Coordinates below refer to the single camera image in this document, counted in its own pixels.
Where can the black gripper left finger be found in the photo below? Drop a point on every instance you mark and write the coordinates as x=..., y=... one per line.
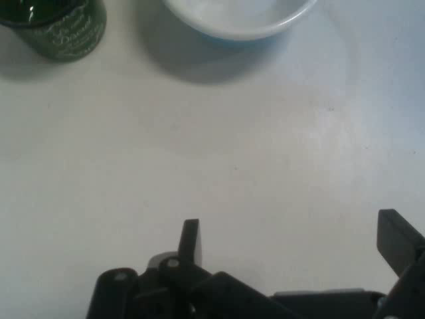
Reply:
x=186, y=285

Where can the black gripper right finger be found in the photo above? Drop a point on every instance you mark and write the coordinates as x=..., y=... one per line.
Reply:
x=398, y=242

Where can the white bowl with blue outside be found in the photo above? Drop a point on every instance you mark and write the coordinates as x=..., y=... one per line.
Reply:
x=239, y=16

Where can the dark green glass cup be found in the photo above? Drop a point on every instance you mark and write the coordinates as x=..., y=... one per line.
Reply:
x=66, y=36

